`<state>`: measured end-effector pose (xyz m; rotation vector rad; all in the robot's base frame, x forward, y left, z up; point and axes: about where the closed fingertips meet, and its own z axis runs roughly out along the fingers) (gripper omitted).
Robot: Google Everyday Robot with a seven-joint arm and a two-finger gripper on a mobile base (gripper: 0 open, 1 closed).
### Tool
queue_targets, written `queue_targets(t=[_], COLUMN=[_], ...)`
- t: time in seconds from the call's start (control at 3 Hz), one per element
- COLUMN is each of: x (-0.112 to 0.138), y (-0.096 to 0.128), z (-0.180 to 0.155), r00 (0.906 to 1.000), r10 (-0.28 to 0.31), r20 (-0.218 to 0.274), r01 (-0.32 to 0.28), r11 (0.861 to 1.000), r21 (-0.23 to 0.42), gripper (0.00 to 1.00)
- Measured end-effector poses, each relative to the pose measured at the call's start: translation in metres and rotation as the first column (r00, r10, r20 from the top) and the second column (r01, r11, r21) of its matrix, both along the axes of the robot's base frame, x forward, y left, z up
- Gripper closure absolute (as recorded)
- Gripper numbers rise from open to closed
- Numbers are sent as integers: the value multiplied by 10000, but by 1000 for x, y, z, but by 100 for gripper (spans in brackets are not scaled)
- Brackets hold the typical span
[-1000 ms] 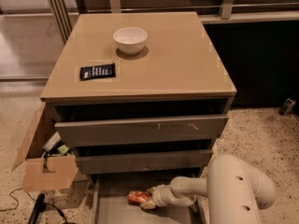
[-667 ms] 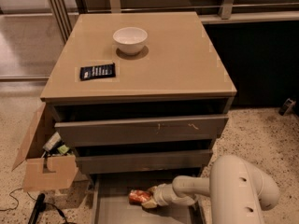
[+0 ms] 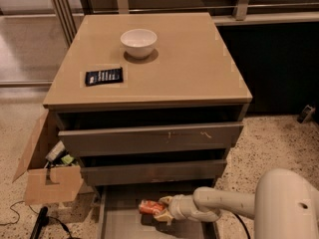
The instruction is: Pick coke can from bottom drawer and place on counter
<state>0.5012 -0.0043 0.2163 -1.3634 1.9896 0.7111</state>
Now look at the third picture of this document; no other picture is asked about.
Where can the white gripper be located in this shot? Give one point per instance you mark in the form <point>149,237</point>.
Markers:
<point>177,207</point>

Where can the red coke can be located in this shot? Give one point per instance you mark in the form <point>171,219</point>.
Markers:
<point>151,207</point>

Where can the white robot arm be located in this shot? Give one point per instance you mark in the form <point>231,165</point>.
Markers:
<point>284,206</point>

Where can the open bottom grey drawer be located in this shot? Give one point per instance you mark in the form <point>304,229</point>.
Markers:
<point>121,219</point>

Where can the middle grey drawer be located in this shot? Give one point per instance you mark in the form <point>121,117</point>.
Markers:
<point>153,172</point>

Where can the top grey drawer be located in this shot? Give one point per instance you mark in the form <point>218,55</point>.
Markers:
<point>151,139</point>

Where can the tan drawer cabinet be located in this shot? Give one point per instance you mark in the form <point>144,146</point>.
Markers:
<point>188,78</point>

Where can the green packet in box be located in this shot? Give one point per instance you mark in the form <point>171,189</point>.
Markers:
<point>67,159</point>

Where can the grey packet in box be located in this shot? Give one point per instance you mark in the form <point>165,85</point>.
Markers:
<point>56,152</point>

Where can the black power strip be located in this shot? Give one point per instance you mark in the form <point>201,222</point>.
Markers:
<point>42,221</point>

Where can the brown cardboard box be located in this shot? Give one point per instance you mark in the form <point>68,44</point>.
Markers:
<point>46,185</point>

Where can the black snack packet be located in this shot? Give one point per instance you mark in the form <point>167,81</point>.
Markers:
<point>104,77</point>

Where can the white ceramic bowl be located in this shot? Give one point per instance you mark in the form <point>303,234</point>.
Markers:
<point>139,43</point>

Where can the small grey floor device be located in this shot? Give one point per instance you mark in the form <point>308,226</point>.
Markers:
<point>306,114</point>

